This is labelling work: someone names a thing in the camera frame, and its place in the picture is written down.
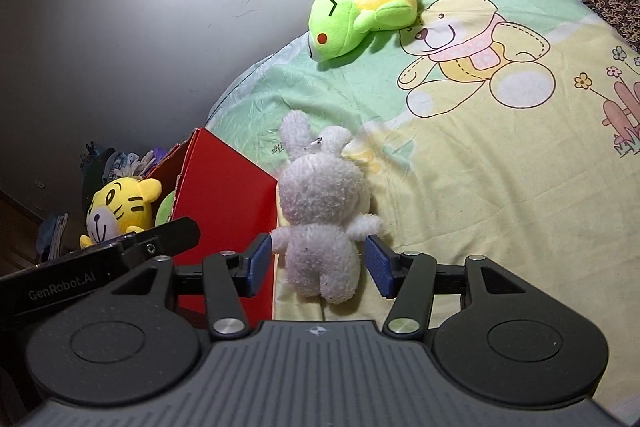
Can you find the yellow tiger plush toy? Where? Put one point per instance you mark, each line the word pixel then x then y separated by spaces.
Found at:
pixel 122 206

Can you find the pile of clothes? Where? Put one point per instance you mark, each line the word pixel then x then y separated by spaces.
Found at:
pixel 100 166

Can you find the red cardboard box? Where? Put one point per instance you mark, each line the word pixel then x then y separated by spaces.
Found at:
pixel 230 198

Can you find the white pink plush rabbit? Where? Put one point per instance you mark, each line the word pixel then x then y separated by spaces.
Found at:
pixel 325 200

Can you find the cartoon bear bed sheet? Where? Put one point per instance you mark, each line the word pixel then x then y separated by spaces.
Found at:
pixel 504 128

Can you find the green plush pea pod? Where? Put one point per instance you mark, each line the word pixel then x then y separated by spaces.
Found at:
pixel 164 210

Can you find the green frog plush toy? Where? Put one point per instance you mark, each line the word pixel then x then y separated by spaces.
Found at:
pixel 336 27

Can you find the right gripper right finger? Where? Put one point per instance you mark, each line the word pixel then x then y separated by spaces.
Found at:
pixel 407 279

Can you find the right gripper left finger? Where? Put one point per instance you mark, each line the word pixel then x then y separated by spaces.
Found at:
pixel 227 278

